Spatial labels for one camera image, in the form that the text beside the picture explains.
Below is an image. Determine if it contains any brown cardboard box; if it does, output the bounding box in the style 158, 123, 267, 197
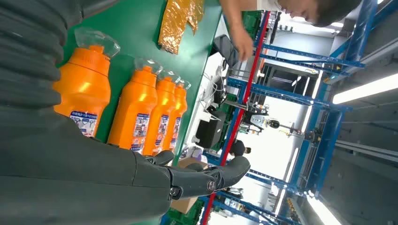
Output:
170, 157, 209, 215

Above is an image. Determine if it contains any black carry case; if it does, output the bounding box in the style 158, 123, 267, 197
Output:
195, 111, 228, 149

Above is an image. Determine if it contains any red metal pole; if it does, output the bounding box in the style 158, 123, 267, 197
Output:
201, 12, 271, 225

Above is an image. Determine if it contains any background person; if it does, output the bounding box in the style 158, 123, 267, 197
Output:
229, 140, 252, 158

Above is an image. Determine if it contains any yellow taped cardboard sheet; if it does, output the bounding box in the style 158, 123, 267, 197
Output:
158, 0, 206, 55

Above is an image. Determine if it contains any background robot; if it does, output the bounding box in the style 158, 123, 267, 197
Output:
244, 104, 307, 137

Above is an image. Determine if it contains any black tablet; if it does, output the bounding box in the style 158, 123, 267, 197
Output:
212, 34, 240, 68

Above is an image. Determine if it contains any seated person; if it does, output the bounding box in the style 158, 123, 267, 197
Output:
219, 0, 363, 62

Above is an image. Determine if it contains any ceiling light strip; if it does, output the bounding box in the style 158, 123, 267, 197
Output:
306, 195, 343, 225
332, 73, 398, 105

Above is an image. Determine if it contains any blue metal frame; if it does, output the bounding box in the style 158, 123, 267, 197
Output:
202, 0, 398, 225

